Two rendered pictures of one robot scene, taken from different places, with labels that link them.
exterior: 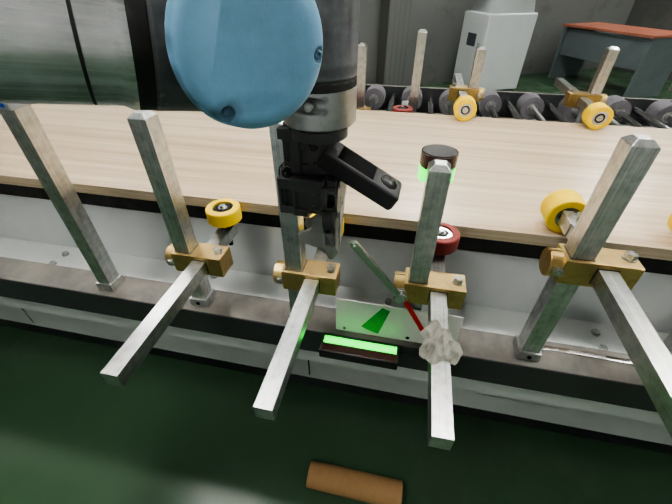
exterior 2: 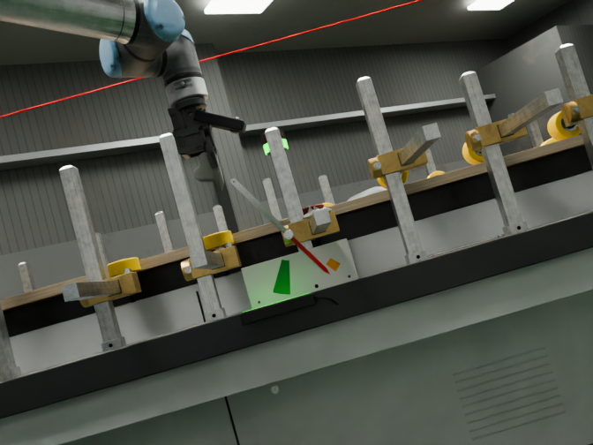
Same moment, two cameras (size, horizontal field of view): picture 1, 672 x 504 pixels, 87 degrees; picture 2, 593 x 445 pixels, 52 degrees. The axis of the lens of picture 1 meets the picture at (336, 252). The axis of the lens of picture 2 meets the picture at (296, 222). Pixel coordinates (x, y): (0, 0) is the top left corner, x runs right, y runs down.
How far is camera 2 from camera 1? 1.11 m
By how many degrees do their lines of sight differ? 45
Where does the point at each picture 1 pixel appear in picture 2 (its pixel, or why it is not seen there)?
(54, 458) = not seen: outside the picture
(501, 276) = (389, 253)
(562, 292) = (394, 183)
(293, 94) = (178, 26)
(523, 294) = not seen: hidden behind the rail
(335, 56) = (190, 62)
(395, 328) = (302, 279)
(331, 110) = (194, 84)
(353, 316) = (262, 282)
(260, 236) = (159, 308)
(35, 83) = (112, 19)
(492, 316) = not seen: hidden behind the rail
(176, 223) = (91, 250)
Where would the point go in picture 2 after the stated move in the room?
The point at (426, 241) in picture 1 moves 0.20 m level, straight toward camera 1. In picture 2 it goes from (286, 181) to (274, 170)
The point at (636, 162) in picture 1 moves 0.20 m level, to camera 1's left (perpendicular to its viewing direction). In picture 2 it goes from (365, 87) to (288, 104)
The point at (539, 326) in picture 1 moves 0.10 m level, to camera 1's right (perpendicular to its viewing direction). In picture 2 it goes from (402, 222) to (440, 211)
